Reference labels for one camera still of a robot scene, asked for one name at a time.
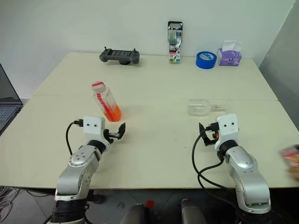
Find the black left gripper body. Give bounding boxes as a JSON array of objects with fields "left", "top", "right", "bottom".
[{"left": 103, "top": 129, "right": 120, "bottom": 144}]

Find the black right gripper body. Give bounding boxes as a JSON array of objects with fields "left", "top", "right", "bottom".
[{"left": 206, "top": 122, "right": 221, "bottom": 144}]

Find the bottle with orange liquid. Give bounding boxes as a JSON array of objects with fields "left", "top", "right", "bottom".
[{"left": 93, "top": 86, "right": 123, "bottom": 123}]

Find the person's bare hand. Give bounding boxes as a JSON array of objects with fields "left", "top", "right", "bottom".
[{"left": 278, "top": 144, "right": 299, "bottom": 181}]

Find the black table foot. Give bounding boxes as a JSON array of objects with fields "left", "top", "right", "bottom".
[{"left": 86, "top": 189, "right": 106, "bottom": 205}]

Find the blue tape roll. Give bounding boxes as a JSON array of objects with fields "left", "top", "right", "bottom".
[{"left": 195, "top": 51, "right": 217, "bottom": 70}]

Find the grey game controller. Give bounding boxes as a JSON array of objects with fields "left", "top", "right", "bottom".
[{"left": 99, "top": 47, "right": 142, "bottom": 66}]

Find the dark rounded shape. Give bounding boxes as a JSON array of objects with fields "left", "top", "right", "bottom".
[
  {"left": 180, "top": 198, "right": 207, "bottom": 224},
  {"left": 120, "top": 203, "right": 150, "bottom": 224}
]

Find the purple tissue box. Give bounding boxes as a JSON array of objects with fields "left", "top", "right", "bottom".
[{"left": 216, "top": 40, "right": 242, "bottom": 67}]

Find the marker pen pack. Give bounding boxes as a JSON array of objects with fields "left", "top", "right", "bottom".
[{"left": 167, "top": 21, "right": 184, "bottom": 64}]

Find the dark grey laptop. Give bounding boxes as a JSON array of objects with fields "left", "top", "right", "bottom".
[{"left": 0, "top": 63, "right": 24, "bottom": 136}]

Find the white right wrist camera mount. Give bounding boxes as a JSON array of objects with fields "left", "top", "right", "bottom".
[{"left": 214, "top": 113, "right": 240, "bottom": 152}]

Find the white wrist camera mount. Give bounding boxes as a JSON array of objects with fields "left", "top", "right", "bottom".
[
  {"left": 214, "top": 113, "right": 240, "bottom": 152},
  {"left": 83, "top": 116, "right": 111, "bottom": 154}
]

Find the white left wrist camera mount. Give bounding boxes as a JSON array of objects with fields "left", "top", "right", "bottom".
[{"left": 83, "top": 116, "right": 111, "bottom": 154}]

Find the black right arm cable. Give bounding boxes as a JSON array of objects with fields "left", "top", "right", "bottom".
[{"left": 192, "top": 133, "right": 239, "bottom": 212}]

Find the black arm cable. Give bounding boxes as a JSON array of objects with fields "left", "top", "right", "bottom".
[
  {"left": 192, "top": 133, "right": 239, "bottom": 212},
  {"left": 65, "top": 119, "right": 84, "bottom": 155}
]

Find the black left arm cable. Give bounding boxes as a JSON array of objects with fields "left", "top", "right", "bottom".
[{"left": 65, "top": 119, "right": 84, "bottom": 155}]

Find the grey floor cable bundle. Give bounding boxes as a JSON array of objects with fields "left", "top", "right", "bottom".
[{"left": 0, "top": 185, "right": 55, "bottom": 224}]

